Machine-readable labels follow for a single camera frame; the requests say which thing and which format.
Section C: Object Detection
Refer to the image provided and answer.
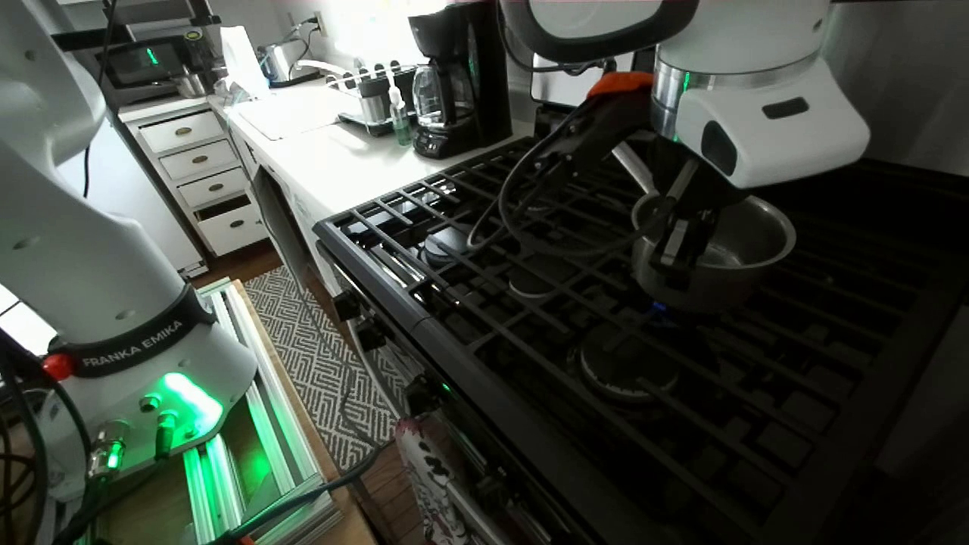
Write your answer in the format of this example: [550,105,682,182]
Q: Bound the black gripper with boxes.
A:
[633,131,746,278]

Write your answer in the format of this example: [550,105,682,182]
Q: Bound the silver pot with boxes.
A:
[626,193,800,317]

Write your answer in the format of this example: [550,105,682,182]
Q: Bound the large round black burner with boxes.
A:
[574,327,689,410]

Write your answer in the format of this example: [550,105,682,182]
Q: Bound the black cast iron stove grate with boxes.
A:
[331,133,969,545]

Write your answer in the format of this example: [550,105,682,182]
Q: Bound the silver toaster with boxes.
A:
[528,48,611,113]

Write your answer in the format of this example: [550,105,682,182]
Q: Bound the black gas stove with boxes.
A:
[313,131,969,545]

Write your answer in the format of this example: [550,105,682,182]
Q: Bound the small round black burner cap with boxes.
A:
[418,222,472,274]

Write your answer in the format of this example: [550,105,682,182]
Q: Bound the black drip coffee maker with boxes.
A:
[407,0,514,165]

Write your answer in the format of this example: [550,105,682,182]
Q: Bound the black stove knob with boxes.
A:
[407,373,447,419]
[352,315,394,353]
[331,287,365,327]

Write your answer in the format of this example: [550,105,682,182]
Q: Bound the green dish soap bottle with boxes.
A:
[386,73,416,144]

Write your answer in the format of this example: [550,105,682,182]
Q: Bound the small jars on tray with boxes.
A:
[337,59,396,133]

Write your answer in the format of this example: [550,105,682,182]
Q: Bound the white kitchen counter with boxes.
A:
[211,76,543,296]

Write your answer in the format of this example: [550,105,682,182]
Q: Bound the grey patterned floor rug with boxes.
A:
[241,266,408,479]

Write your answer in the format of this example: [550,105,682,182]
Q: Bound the white drawer unit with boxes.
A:
[114,93,271,259]

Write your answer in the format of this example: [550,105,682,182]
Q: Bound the black box with green light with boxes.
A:
[98,33,192,105]

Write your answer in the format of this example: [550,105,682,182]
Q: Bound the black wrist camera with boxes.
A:
[543,69,661,178]

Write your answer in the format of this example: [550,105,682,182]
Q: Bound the black wrist cable bundle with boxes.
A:
[462,102,647,305]

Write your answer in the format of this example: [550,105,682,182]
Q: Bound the aluminium robot stand frame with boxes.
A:
[178,276,342,545]

